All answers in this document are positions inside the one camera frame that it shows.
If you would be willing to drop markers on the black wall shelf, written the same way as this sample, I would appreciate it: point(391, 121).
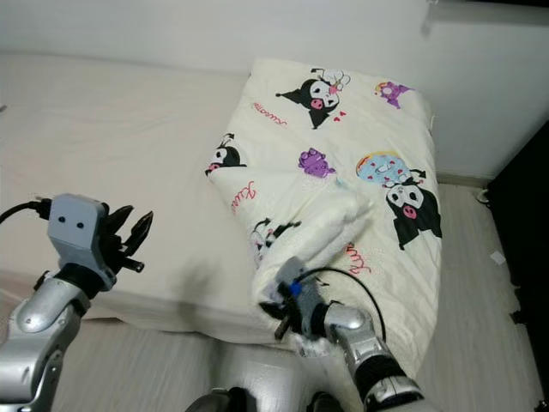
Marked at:
point(489, 3)

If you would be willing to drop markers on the robot left leg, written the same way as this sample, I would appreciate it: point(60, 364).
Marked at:
point(214, 403)

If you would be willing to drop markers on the cream cartoon print blanket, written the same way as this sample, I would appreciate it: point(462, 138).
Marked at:
point(343, 129)

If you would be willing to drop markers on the robot right leg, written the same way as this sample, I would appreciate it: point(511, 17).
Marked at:
point(326, 403)

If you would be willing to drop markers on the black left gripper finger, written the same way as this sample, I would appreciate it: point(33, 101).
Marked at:
point(118, 221)
point(140, 236)

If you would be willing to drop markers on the black cabinet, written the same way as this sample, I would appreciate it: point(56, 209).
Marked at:
point(523, 257)

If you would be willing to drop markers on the white mattress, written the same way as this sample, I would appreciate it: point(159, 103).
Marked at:
point(120, 146)

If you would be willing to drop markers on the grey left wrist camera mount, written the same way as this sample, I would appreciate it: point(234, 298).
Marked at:
point(77, 227)

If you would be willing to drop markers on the white paper scrap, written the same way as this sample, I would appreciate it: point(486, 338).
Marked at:
point(498, 257)

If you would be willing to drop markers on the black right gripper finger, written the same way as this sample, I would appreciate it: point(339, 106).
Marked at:
point(272, 309)

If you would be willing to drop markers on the robot leg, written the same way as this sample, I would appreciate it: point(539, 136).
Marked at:
point(214, 403)
point(326, 403)

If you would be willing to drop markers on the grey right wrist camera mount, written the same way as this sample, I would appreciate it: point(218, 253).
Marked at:
point(287, 273)

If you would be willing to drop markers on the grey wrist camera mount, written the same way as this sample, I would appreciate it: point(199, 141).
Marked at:
point(77, 227)
point(287, 273)

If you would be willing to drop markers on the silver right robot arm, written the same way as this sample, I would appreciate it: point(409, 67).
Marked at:
point(347, 322)

